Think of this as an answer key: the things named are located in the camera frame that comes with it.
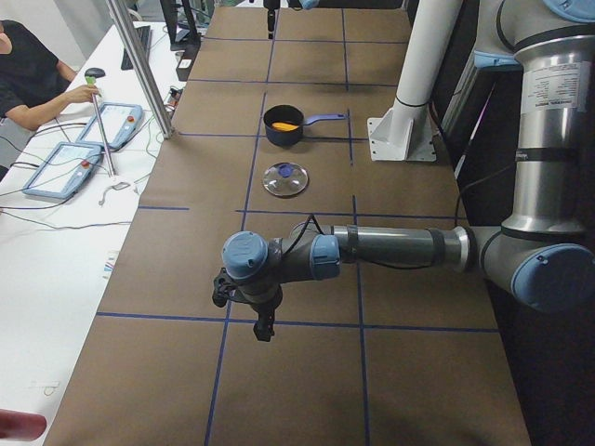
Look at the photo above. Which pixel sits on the dark blue saucepan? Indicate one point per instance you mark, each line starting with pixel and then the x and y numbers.
pixel 290 114

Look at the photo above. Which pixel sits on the person in black shirt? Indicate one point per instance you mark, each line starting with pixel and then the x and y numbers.
pixel 34 81

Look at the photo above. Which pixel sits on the lower teach pendant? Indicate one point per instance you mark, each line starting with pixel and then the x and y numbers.
pixel 64 171

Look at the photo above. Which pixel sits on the glass pot lid blue knob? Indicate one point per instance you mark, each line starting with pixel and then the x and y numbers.
pixel 285 180

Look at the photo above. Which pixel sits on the upper teach pendant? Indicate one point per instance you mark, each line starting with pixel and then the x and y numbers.
pixel 120 122

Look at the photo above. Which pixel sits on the yellow corn cob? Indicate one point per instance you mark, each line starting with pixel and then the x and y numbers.
pixel 284 127

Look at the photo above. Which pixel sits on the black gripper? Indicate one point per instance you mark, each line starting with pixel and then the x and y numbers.
pixel 271 6
pixel 266 306

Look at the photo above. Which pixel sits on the red cylinder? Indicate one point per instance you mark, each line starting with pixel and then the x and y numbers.
pixel 22 426

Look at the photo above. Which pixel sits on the aluminium frame post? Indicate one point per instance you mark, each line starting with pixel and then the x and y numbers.
pixel 127 31

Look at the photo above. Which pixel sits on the metal rod with hook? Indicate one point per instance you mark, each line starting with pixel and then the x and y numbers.
pixel 104 140

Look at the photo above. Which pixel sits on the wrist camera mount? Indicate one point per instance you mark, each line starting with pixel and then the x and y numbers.
pixel 224 289

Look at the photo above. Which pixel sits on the white pedestal column base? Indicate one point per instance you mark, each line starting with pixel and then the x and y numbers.
pixel 403 133

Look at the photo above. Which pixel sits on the small paper card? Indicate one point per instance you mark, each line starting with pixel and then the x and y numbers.
pixel 109 264

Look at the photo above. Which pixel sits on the person's hand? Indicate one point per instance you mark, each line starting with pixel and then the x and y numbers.
pixel 83 93

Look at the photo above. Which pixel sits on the black barcode scanner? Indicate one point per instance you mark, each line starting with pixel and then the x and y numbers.
pixel 93 74

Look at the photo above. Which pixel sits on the teach pendant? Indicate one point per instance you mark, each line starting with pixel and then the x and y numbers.
pixel 64 171
pixel 120 122

